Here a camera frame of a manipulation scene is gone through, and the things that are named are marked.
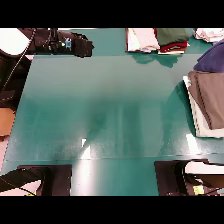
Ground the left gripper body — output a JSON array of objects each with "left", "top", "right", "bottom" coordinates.
[{"left": 71, "top": 32, "right": 95, "bottom": 59}]

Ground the red garment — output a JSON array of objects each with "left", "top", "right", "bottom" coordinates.
[{"left": 158, "top": 41, "right": 190, "bottom": 55}]

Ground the green garment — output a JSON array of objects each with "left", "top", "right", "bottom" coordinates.
[{"left": 156, "top": 28, "right": 192, "bottom": 47}]

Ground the white garment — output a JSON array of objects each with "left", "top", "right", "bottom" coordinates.
[
  {"left": 126, "top": 28, "right": 161, "bottom": 54},
  {"left": 182, "top": 76, "right": 224, "bottom": 139},
  {"left": 194, "top": 28, "right": 224, "bottom": 44}
]

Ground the blue shirt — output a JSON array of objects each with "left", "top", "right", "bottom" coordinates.
[{"left": 193, "top": 38, "right": 224, "bottom": 74}]

